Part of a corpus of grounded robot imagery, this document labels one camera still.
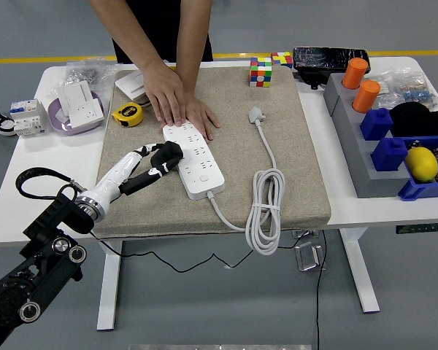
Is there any person's left hand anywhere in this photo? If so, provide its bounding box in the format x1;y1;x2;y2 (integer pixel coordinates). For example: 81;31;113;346
184;93;221;141

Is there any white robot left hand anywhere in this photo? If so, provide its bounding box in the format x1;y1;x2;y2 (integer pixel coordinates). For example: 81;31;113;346
80;143;171;203

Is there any person's right hand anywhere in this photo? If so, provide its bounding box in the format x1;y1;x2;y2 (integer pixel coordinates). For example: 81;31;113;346
142;61;186;127

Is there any black plug adapter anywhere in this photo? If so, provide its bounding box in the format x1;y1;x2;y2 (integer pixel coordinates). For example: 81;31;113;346
150;141;185;173

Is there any white power strip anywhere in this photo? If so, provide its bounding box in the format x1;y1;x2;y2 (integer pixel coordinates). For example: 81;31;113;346
162;122;226;201

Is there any thin black adapter cord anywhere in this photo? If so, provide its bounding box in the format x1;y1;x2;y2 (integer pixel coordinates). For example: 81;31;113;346
89;229;300;273

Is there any yellow black tape measure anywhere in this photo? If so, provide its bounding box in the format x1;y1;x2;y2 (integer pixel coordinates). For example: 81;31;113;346
111;102;146;128

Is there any grey-brown mat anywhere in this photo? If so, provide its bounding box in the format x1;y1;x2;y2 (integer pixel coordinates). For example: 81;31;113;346
90;66;332;240

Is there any white socket panel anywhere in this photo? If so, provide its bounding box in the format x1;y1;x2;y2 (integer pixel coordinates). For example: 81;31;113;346
68;100;106;129

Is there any person's torso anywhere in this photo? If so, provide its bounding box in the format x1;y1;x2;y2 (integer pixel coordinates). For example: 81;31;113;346
111;0;215;65

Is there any large colourful puzzle cube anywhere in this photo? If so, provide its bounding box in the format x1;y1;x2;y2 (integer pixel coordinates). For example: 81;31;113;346
248;57;274;88

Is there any lilac bowl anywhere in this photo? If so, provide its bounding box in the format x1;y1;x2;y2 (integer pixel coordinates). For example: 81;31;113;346
47;90;107;136

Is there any clear bag of screws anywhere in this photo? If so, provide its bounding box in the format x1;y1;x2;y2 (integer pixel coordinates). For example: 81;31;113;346
64;57;121;96

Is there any small colourful puzzle cube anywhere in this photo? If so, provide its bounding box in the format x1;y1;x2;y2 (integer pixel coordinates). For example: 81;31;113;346
270;51;293;69

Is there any white circuit breaker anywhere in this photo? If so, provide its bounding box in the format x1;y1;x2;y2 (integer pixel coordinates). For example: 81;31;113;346
9;98;49;138

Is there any white table leg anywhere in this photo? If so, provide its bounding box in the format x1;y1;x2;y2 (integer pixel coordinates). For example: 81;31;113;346
339;227;381;314
96;238;123;332

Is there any black and white shoe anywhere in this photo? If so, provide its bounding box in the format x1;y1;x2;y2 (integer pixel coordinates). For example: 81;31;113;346
0;101;18;137

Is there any black film-wrapped box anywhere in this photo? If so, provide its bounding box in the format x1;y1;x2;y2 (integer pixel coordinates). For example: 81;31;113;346
291;45;370;90

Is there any grey stepped block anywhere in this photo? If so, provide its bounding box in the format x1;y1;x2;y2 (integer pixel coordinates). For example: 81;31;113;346
323;71;412;200

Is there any orange cylinder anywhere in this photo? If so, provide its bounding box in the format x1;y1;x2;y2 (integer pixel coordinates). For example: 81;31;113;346
342;57;369;90
351;79;382;114

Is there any blue block with knob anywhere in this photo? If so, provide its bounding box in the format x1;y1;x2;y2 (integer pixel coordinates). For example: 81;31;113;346
359;107;394;141
370;136;409;173

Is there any clear bag of components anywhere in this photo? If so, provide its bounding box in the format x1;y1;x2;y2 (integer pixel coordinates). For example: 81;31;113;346
368;69;438;112

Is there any blue plastic bin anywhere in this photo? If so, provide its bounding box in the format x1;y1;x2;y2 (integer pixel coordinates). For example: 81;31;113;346
397;134;438;202

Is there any yellow lemon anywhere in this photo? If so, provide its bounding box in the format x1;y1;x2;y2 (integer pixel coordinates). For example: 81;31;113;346
404;146;438;183

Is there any black table control panel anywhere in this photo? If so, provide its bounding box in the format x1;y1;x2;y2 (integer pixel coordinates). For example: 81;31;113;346
394;222;438;235

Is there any white wall switch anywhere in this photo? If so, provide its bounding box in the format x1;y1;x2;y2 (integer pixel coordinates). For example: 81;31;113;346
115;69;150;102

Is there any white power cord with plug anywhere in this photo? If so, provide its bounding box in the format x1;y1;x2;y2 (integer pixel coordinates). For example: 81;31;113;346
207;106;286;256

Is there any white switch panel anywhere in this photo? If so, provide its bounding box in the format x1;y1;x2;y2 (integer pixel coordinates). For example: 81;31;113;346
55;80;94;117

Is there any small silver bracket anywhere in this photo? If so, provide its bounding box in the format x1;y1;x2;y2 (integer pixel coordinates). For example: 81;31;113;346
291;229;320;241

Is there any large silver bracket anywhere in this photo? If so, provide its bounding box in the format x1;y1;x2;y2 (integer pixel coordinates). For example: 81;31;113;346
294;241;328;273

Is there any black table power cable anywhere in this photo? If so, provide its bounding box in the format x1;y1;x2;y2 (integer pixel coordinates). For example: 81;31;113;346
315;230;329;350

